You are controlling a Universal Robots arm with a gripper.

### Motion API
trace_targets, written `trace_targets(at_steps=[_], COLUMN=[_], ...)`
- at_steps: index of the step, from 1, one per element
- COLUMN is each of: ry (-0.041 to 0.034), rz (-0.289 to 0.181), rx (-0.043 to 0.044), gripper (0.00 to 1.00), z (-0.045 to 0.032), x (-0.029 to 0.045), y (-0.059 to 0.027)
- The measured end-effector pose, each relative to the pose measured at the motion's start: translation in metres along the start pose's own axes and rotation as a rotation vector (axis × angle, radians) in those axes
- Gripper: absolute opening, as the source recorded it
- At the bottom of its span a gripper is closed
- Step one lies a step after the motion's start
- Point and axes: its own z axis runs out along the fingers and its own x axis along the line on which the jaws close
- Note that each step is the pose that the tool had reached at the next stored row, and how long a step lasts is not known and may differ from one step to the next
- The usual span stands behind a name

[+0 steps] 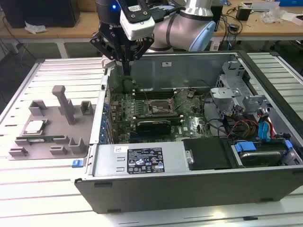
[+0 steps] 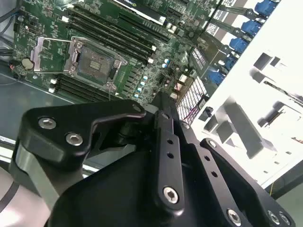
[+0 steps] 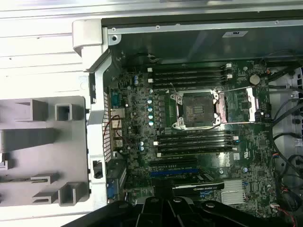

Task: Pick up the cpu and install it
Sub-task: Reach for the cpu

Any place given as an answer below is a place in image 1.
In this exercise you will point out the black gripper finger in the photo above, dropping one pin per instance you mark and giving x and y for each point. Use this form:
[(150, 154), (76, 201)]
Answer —
[(143, 48), (101, 43)]

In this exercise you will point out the CPU with silver top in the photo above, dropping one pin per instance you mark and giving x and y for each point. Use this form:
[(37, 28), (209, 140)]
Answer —
[(35, 126)]

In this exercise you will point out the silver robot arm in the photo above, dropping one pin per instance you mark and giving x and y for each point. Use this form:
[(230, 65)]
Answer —
[(182, 26)]

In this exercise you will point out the CPU socket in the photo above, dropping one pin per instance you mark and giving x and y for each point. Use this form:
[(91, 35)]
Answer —
[(159, 106)]

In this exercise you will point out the long wooden desk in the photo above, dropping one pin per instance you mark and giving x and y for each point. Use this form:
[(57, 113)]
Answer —
[(71, 28)]

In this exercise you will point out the black RAM slot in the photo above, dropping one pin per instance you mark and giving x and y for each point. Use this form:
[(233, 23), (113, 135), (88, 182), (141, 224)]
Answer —
[(156, 118), (156, 115), (176, 120), (154, 90), (176, 123), (154, 97), (154, 93)]

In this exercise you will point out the round coin battery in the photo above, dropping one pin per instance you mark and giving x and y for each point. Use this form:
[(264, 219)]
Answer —
[(190, 95)]

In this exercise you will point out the black computer tower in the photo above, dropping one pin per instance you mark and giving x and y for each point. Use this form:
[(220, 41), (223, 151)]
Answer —
[(42, 11)]

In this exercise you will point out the crumpled white paper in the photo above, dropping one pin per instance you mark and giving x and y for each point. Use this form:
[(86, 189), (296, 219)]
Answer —
[(35, 27)]

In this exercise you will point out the black graphics card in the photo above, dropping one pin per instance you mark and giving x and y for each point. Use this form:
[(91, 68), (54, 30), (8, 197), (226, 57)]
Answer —
[(154, 128)]

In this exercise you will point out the grey parts rack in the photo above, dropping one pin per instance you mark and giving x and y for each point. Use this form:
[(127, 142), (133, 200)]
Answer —
[(59, 118)]

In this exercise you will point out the green motherboard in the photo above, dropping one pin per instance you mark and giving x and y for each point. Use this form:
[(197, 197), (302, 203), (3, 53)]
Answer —
[(194, 123)]

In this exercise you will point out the silver drive cage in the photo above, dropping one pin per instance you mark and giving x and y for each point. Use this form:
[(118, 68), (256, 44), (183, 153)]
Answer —
[(227, 94)]

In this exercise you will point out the small black box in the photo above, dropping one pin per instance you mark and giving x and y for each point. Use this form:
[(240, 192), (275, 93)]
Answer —
[(243, 13)]

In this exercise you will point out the green RAM stick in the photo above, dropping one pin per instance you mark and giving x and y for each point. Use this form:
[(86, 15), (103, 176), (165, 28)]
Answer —
[(50, 137)]

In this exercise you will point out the silver power supply with label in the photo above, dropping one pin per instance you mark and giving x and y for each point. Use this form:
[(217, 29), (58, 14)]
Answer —
[(106, 160)]

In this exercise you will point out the small blue clip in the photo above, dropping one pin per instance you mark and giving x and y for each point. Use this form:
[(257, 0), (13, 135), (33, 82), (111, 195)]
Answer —
[(77, 163)]

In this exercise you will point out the black plastic shroud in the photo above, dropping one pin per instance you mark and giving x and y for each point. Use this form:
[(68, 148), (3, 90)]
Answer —
[(208, 153)]

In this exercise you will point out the clear plastic bag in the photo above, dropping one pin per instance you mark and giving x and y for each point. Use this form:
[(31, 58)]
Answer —
[(272, 15)]

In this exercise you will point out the open black PC case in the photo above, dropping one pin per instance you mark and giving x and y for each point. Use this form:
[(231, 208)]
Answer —
[(189, 189)]

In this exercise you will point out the flat white box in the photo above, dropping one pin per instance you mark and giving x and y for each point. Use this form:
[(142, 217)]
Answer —
[(296, 19)]

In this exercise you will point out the hard disk in blue carrier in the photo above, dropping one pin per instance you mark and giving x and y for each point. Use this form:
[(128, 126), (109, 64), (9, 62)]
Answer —
[(260, 158)]

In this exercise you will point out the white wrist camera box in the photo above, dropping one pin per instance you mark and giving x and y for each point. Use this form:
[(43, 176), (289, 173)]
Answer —
[(142, 28)]

